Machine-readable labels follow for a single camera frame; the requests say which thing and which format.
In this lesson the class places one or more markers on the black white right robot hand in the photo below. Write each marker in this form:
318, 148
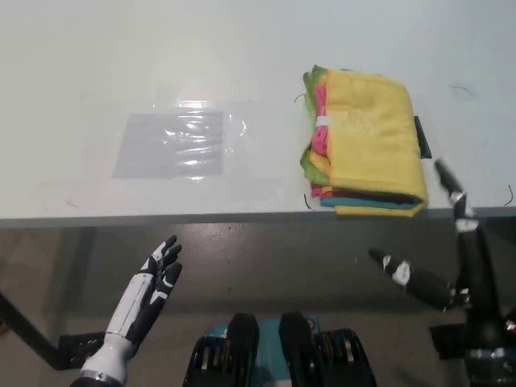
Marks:
481, 290

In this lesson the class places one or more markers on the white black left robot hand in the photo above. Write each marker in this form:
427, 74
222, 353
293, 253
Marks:
135, 298

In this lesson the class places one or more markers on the teal microfibre cloth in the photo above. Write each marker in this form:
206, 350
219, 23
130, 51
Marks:
363, 205

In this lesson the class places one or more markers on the stack of colourful cloths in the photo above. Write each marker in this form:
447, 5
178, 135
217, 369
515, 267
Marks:
371, 153

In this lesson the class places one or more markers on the yellow microfibre cloth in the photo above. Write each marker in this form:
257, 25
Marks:
320, 161

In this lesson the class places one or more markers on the pink microfibre cloth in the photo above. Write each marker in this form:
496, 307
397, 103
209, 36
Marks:
321, 101

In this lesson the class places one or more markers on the black teal robot body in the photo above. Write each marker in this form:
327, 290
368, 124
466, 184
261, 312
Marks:
298, 354

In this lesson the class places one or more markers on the black table foot plate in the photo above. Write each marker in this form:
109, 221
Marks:
82, 348
447, 340

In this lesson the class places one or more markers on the black diagonal table leg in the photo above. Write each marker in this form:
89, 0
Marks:
28, 326

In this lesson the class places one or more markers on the clear plastic bag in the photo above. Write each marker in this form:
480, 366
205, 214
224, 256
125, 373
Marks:
161, 157

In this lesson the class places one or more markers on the clear plastic film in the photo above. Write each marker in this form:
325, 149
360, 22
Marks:
238, 141

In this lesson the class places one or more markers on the small white cloth label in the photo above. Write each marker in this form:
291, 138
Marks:
323, 121

